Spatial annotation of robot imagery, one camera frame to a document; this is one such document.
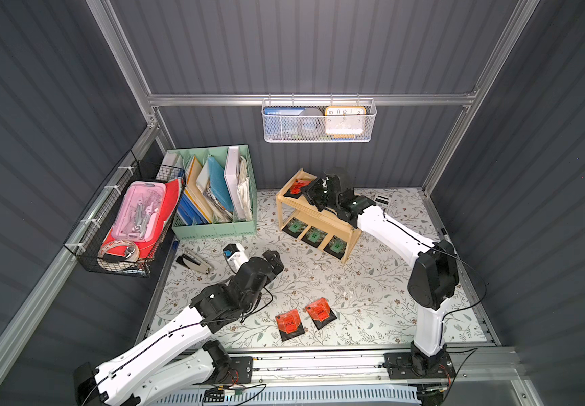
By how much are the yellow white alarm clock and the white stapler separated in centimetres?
67

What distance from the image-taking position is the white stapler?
0.95 m

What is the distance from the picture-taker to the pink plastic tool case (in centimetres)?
70

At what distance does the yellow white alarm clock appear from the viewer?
0.90 metres

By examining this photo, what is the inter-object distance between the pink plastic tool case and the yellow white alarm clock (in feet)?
1.97
